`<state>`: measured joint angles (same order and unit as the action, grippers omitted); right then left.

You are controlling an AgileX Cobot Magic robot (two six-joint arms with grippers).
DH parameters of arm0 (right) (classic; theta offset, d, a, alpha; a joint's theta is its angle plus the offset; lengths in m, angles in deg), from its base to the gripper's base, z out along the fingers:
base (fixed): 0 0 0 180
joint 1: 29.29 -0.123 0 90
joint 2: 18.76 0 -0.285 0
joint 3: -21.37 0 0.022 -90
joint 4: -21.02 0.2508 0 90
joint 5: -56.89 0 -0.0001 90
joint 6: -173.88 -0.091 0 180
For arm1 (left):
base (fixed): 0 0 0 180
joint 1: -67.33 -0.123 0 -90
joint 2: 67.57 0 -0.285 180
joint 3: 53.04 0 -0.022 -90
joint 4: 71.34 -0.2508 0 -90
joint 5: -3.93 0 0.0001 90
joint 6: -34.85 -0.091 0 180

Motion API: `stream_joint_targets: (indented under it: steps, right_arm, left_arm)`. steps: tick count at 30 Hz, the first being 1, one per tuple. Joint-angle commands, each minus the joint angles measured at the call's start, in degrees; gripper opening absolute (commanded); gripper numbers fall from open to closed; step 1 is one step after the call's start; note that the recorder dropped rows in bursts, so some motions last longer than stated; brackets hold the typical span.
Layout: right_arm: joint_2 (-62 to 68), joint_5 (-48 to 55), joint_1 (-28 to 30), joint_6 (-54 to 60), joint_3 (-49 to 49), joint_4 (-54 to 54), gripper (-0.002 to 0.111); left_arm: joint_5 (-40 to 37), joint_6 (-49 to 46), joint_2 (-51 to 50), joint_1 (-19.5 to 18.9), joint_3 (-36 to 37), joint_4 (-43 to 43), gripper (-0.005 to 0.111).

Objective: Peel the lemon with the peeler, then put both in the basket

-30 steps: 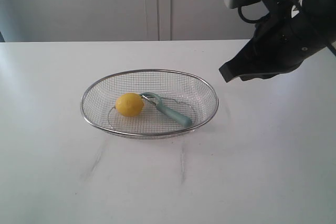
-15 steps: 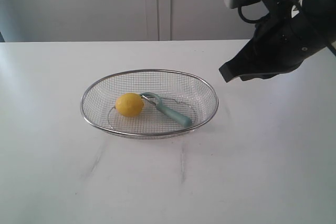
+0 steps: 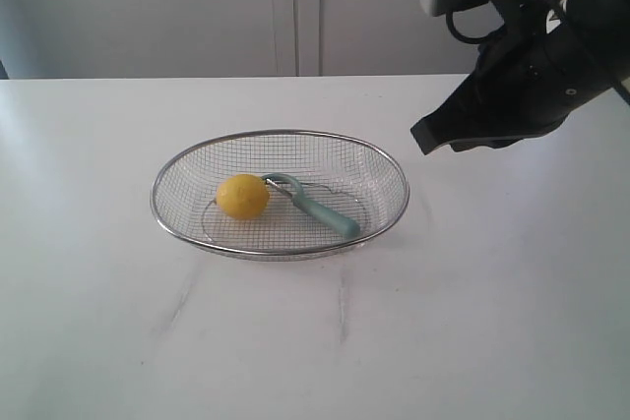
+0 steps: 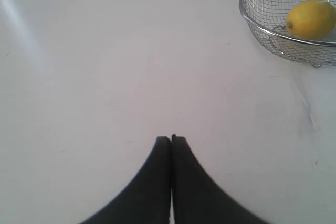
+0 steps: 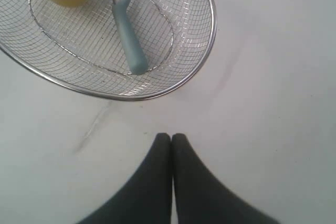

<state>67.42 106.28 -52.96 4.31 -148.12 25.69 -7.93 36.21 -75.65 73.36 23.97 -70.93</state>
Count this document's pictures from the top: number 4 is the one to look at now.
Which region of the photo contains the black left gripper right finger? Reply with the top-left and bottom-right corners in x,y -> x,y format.
171,135 -> 266,224

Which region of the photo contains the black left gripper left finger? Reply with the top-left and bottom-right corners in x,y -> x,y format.
84,136 -> 171,223

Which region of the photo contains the yellow lemon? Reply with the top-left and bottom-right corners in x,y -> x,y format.
286,0 -> 335,40

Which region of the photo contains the oval wire mesh basket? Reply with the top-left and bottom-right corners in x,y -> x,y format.
239,0 -> 335,68

